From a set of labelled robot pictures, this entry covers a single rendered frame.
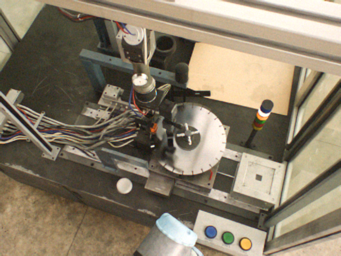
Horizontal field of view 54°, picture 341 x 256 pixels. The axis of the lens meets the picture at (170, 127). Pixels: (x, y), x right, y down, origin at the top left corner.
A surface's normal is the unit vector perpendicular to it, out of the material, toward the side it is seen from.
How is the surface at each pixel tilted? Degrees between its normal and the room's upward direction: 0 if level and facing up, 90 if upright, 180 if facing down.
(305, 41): 90
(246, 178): 0
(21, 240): 0
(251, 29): 90
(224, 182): 0
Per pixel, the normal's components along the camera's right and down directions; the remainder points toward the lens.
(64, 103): -0.03, -0.42
